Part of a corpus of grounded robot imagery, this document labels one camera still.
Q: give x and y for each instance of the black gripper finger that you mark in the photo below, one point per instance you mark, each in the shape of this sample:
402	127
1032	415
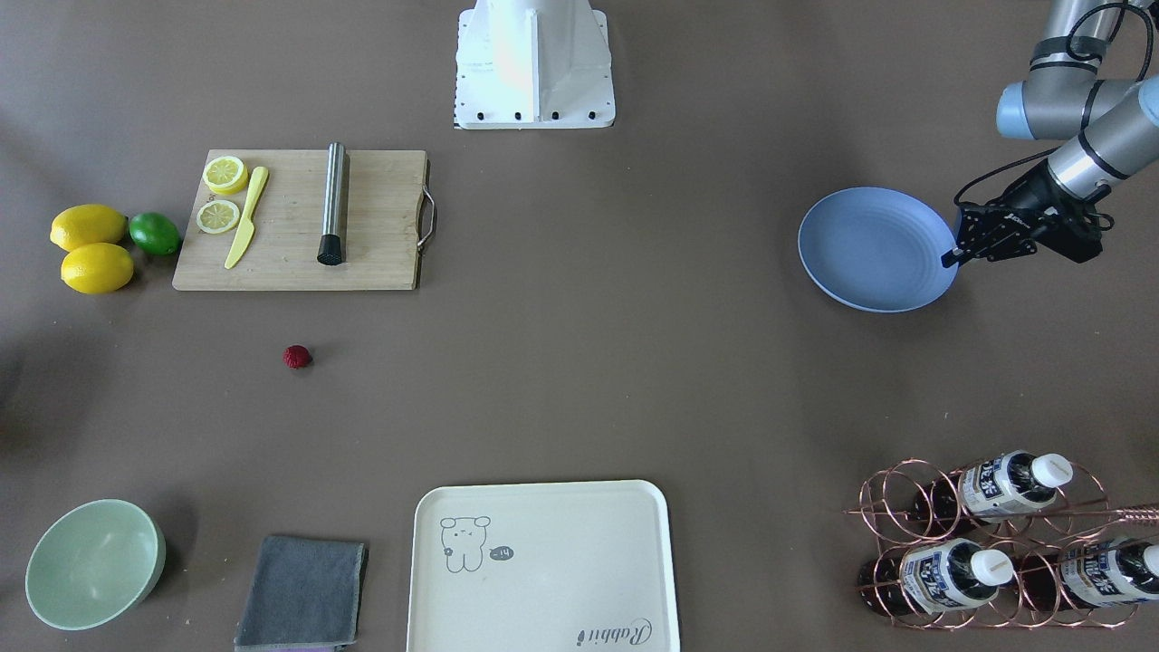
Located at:
952	257

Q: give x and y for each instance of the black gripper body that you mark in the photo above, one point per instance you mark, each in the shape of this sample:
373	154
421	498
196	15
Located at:
1029	198

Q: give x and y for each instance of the blue plate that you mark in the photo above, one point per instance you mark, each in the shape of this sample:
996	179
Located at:
876	250

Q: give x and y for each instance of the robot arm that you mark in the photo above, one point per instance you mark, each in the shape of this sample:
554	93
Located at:
1106	131

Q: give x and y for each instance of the red strawberry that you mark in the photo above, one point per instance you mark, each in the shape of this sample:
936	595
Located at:
297	357

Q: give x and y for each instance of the top drink bottle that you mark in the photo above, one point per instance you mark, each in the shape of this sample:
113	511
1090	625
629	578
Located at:
1012	484

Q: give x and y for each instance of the drink bottle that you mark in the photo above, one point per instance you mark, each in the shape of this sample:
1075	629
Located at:
1107	574
1012	484
929	580

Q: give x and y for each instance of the lower middle drink bottle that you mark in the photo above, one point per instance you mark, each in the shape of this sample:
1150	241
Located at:
929	580

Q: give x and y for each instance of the lower outer drink bottle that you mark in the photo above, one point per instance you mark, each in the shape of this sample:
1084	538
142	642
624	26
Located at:
1107	574

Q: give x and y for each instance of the cream rabbit tray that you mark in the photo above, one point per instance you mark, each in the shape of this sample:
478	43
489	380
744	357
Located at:
577	566

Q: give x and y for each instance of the steel muddler black tip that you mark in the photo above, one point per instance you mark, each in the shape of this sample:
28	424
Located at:
334	207

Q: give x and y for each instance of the yellow plastic knife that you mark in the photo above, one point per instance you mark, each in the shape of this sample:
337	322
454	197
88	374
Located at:
245	229

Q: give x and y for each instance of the grey folded cloth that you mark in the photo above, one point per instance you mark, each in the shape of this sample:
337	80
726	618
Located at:
305	596

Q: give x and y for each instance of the lemon half on board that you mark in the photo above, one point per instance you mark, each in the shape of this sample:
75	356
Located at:
225	175

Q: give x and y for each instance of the lemon slice on board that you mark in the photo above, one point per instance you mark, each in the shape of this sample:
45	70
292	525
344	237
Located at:
217	217

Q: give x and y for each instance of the green lime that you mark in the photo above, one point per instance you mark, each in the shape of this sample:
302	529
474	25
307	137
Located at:
154	234

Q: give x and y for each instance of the yellow lemon lower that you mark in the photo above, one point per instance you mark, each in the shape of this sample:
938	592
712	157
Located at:
97	268

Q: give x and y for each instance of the yellow lemon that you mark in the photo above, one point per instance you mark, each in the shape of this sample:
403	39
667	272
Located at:
97	268
87	224

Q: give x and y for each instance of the yellow lemon upper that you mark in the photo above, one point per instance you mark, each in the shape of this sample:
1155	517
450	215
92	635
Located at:
87	224

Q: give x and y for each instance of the mint green bowl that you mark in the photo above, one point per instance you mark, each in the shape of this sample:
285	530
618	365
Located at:
93	564

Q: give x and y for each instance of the copper wire bottle rack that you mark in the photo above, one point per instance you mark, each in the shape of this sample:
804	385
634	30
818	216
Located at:
895	505

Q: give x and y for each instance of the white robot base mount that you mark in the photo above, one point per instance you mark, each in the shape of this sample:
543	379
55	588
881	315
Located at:
533	65

